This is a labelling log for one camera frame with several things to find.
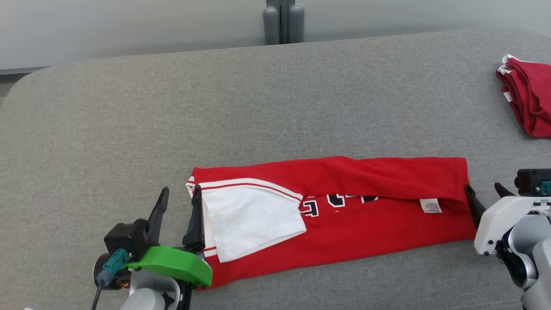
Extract red jersey with white sleeves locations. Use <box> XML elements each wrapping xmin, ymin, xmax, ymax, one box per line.
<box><xmin>186</xmin><ymin>156</ymin><xmax>478</xmax><ymax>290</ymax></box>

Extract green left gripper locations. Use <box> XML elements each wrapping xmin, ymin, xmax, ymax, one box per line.
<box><xmin>127</xmin><ymin>184</ymin><xmax>213</xmax><ymax>289</ymax></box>

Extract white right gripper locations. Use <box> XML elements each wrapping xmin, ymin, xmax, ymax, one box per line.
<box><xmin>464</xmin><ymin>183</ymin><xmax>551</xmax><ymax>255</ymax></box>

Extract grey metal partition post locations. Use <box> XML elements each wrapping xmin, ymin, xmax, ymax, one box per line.
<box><xmin>263</xmin><ymin>0</ymin><xmax>305</xmax><ymax>45</ymax></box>

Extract red shorts with white trim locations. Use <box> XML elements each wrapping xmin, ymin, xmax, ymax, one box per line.
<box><xmin>496</xmin><ymin>54</ymin><xmax>551</xmax><ymax>138</ymax></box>

